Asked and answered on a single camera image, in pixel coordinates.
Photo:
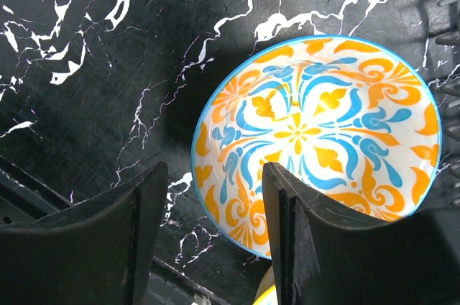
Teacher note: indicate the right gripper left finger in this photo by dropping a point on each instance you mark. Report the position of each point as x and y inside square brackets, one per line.
[98, 251]

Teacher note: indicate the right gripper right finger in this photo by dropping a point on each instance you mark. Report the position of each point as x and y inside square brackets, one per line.
[324, 252]

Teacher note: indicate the yellow sun pattern bowl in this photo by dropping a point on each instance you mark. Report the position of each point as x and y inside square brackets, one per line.
[266, 293]

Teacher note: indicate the orange blue floral bowl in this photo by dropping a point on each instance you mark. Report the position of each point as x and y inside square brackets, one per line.
[346, 116]

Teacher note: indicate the grey wire dish rack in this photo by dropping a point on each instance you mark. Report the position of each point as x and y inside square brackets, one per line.
[445, 86]

